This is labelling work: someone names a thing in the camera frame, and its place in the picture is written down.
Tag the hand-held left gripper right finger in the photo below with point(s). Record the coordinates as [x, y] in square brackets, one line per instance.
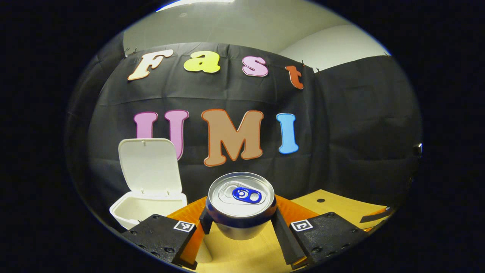
[284, 239]

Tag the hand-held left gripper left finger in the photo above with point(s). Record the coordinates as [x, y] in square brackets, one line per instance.
[205, 223]

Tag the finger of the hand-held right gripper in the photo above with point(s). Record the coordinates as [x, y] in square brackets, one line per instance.
[375, 216]

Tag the silver pop can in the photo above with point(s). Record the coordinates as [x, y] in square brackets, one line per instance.
[240, 223]

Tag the white desktop garbage bin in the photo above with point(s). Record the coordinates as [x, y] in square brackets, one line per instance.
[147, 167]

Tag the wooden desktop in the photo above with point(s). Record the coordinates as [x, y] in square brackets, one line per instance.
[337, 206]

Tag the black backdrop cloth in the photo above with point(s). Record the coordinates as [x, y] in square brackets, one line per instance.
[341, 132]

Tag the ceiling light panel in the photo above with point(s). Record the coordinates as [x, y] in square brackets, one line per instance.
[197, 3]

